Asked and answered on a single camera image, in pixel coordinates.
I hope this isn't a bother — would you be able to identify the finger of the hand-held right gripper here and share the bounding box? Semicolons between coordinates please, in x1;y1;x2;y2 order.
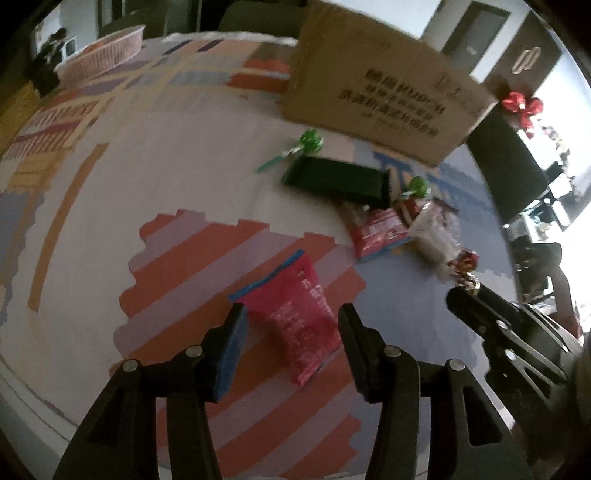
446;287;571;416
478;282;583;356

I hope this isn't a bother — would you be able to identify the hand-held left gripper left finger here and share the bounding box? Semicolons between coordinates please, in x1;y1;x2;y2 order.
53;302;250;480

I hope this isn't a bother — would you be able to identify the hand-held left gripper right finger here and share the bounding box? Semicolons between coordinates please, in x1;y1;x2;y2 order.
338;303;536;480

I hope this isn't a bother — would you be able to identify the red gold foil candy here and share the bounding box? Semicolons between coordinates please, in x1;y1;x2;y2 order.
447;249;481;294

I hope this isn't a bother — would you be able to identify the large red snack packet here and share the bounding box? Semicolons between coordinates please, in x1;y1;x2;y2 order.
229;249;342;387

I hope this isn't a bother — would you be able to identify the red white candy wrapper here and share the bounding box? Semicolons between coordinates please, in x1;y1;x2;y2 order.
397;199;432;227

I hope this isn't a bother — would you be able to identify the brown cardboard box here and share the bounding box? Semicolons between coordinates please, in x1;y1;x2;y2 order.
281;0;499;168

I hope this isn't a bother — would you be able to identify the clear plastic snack bag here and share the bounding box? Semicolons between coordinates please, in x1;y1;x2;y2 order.
409;198;462;278

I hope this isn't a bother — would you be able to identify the red blue-edged snack packet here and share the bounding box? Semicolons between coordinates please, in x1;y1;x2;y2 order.
344;203;416;261

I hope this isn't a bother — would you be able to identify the green lollipop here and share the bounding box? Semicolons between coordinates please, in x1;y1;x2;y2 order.
399;176;431;201
254;129;324;175

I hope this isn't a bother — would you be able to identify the black chair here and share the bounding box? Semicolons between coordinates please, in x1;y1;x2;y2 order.
466;108;561;222

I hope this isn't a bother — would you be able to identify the dark green box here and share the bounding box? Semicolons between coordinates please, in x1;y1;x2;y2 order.
281;156;403;208

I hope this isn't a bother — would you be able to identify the patterned tablecloth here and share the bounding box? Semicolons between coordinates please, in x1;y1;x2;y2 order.
0;32;522;478

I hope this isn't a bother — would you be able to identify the red bow decoration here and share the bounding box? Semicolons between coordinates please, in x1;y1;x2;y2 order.
502;91;544;130

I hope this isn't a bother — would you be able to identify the dark interior door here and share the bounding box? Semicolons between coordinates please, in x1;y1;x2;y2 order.
441;0;511;75

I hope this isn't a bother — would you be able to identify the pink plastic basket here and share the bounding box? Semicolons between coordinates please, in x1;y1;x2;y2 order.
55;25;146;84

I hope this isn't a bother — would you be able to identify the black cat figure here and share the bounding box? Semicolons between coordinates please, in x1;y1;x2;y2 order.
28;28;70;97

